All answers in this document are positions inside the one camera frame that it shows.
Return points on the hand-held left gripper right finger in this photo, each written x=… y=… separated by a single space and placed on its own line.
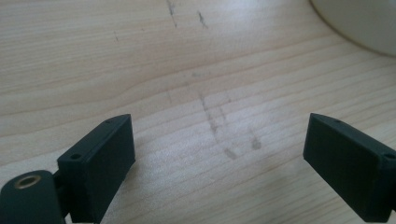
x=348 y=168

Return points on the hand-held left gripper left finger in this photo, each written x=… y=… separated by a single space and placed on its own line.
x=99 y=168

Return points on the white round bowl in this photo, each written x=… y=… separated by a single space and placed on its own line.
x=364 y=21

